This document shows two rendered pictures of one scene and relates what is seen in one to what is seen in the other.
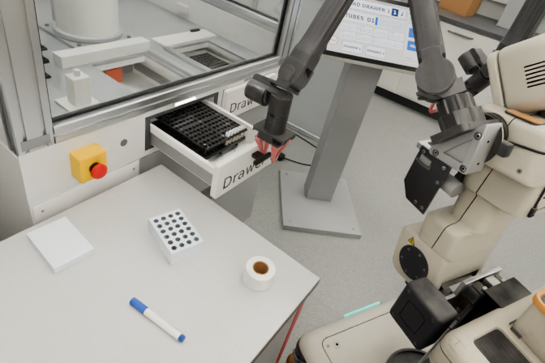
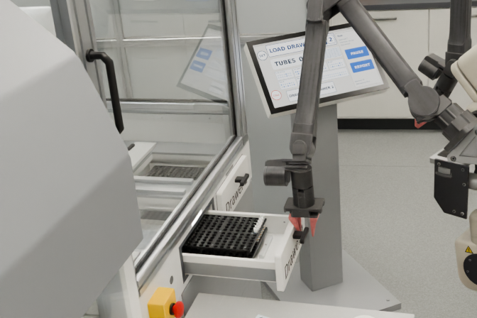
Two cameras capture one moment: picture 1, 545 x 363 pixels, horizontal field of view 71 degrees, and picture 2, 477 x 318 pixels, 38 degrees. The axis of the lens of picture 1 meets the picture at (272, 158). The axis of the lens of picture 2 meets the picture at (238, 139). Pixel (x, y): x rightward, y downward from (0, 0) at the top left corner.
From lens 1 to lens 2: 0.92 m
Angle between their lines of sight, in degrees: 15
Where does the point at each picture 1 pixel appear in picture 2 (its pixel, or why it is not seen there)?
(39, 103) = not seen: hidden behind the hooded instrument
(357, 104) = (325, 150)
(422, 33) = (397, 73)
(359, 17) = (290, 60)
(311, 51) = (311, 121)
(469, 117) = (464, 121)
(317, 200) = (327, 288)
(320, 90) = (256, 154)
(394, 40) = (336, 69)
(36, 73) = not seen: hidden behind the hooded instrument
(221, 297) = not seen: outside the picture
